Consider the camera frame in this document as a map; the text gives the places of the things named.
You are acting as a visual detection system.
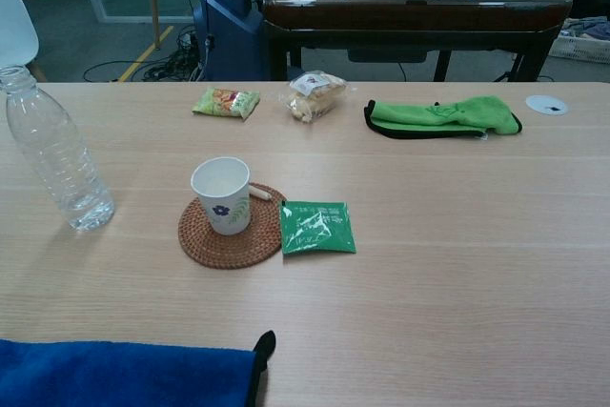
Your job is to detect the clear plastic bottle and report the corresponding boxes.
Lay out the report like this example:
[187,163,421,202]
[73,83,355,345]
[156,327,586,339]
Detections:
[0,65,116,232]

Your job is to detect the white paper cup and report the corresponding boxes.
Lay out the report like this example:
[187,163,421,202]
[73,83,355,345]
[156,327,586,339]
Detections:
[190,156,253,236]

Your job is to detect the green tea sachet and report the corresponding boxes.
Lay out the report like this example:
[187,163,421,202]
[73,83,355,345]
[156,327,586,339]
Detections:
[279,200,357,255]

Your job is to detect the clear bag of bread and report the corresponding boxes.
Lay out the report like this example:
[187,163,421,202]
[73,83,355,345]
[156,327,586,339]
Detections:
[274,70,356,125]

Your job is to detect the brown woven round coaster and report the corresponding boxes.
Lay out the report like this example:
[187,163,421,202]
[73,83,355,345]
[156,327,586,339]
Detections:
[177,181,289,270]

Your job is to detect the green snack packet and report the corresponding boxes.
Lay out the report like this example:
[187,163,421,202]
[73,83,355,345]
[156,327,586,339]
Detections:
[192,86,261,121]

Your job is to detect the green microfiber cloth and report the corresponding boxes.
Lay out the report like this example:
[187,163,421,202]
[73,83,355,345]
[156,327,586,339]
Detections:
[363,95,524,140]

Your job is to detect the blue machine base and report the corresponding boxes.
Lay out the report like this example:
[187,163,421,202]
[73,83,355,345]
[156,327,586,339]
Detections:
[193,0,268,82]

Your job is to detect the brown mahjong table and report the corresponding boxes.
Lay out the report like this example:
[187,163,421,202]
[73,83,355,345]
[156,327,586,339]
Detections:
[261,0,573,83]

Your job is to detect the blue microfiber cloth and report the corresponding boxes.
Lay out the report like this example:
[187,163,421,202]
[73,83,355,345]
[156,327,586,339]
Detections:
[0,329,277,407]

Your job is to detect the white plastic basket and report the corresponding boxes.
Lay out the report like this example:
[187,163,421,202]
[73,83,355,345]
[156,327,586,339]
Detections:
[547,34,610,64]

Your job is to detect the white chair with wooden legs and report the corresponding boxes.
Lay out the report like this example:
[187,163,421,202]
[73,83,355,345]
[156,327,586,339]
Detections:
[0,0,48,83]

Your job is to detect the black cable tangle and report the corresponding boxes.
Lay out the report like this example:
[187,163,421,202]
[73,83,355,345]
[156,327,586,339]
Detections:
[83,25,207,83]

